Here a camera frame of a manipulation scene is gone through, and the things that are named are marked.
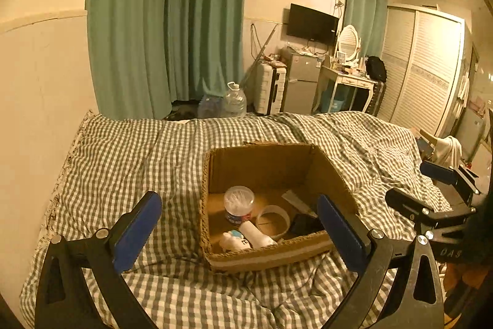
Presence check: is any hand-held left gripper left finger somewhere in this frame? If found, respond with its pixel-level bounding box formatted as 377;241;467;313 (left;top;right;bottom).
35;191;163;329

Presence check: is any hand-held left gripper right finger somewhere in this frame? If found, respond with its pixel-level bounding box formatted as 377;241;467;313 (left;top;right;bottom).
316;193;446;329

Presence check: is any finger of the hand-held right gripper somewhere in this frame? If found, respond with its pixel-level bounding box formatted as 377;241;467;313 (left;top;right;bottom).
385;188;475;226
420;160;481;207

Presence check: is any black object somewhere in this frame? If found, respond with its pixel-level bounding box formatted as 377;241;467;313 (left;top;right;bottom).
289;214;326;236

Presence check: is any small white labelled tube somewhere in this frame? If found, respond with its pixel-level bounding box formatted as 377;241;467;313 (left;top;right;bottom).
281;190;318;218

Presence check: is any brown cardboard box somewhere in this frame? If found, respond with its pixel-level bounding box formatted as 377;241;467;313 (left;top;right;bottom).
198;142;361;273

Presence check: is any clear tape roll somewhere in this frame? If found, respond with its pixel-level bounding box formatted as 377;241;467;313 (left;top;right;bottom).
255;205;290;240

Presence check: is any white plastic bottle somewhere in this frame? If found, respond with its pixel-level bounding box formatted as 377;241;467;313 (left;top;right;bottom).
239;221;278;249

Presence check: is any white toy figure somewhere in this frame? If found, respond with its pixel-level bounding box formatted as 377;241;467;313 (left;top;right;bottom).
219;231;251;253

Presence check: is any clear cotton swab jar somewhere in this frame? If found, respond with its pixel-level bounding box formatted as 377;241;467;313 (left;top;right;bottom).
223;185;255;224

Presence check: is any wooden chair with cloth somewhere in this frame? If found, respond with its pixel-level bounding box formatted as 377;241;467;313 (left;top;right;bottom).
418;129;463;170

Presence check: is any grey checked blanket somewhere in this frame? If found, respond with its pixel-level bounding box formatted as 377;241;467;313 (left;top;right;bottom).
19;110;453;329

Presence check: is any dark wooden chair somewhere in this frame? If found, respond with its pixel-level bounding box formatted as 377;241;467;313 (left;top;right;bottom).
370;80;387;116

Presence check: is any white slatted wardrobe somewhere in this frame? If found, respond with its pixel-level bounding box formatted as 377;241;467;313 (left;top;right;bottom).
377;4;467;139

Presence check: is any black backpack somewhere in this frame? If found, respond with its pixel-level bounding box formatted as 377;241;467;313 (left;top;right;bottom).
364;55;388;83

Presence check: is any blue waste bin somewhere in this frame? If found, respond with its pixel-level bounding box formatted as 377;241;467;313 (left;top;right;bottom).
328;95;346;114

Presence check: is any white dressing table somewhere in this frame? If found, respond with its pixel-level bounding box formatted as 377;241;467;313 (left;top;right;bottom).
312;65;380;114

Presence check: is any small grey fridge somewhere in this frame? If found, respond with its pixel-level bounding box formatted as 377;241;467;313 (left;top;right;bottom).
281;47;322;113

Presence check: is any white oval mirror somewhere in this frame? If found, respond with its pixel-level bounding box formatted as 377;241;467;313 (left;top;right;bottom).
335;24;362;64

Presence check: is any clear water jug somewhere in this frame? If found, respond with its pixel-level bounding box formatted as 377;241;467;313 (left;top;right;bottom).
223;81;247;117

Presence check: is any white ribbed suitcase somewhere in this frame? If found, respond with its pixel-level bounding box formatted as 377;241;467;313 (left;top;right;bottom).
255;61;287;116

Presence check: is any green curtain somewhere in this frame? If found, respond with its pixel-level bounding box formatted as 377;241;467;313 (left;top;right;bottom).
344;0;389;60
87;0;174;119
165;0;249;102

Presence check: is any broom stick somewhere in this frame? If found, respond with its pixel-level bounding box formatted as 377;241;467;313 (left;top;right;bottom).
242;24;278;87

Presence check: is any black wall television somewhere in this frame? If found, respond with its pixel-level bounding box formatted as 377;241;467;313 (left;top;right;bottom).
286;3;340;43

